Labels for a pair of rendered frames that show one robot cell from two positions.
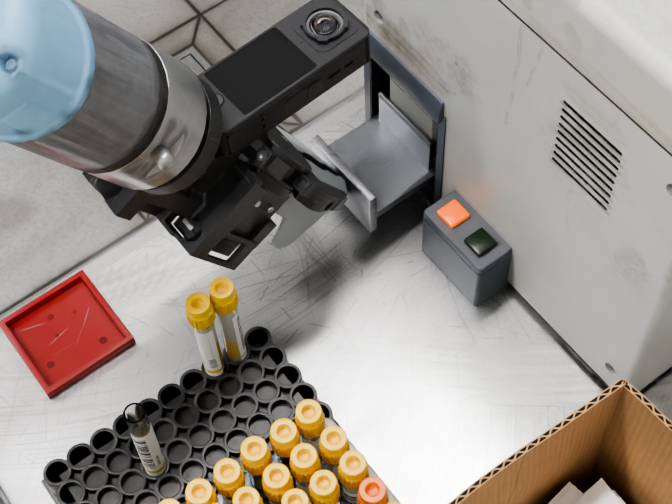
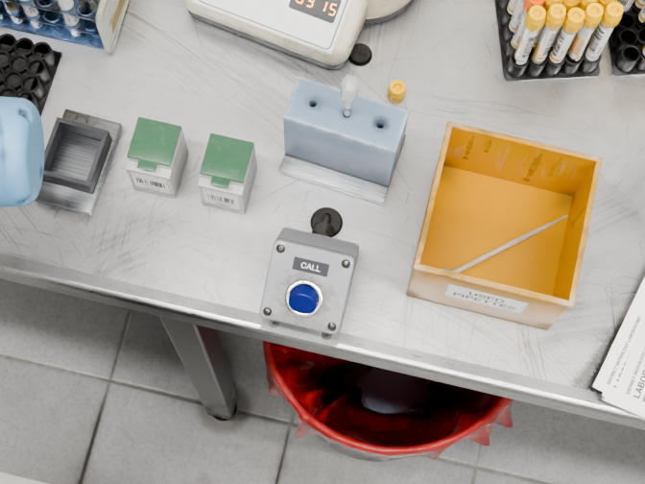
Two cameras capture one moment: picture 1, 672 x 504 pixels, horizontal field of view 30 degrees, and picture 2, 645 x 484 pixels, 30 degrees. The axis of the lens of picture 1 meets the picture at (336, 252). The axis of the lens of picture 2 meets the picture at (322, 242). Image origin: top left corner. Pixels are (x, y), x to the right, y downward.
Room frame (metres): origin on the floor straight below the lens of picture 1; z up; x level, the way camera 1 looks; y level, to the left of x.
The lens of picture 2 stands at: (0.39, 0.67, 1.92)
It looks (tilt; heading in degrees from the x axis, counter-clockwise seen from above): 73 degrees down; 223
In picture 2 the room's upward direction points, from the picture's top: 3 degrees clockwise
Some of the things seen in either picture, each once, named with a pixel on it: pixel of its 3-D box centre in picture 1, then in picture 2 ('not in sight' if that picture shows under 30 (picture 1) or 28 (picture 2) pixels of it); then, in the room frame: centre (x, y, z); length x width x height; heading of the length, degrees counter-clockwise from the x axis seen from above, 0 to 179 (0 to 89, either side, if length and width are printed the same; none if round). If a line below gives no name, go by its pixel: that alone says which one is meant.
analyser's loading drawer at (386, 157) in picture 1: (455, 106); not in sight; (0.54, -0.09, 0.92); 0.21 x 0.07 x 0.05; 123
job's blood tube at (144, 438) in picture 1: (148, 447); not in sight; (0.29, 0.12, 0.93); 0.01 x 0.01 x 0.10
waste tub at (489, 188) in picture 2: not in sight; (499, 229); (0.06, 0.56, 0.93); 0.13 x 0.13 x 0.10; 33
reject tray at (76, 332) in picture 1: (66, 332); not in sight; (0.40, 0.19, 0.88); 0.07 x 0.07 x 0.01; 33
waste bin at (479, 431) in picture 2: not in sight; (382, 343); (0.07, 0.49, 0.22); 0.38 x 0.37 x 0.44; 123
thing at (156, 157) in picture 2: not in sight; (157, 157); (0.23, 0.30, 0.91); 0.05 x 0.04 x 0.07; 33
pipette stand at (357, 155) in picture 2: not in sight; (344, 135); (0.10, 0.40, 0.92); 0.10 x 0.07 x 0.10; 118
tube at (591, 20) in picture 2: not in sight; (582, 38); (-0.12, 0.49, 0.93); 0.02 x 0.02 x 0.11
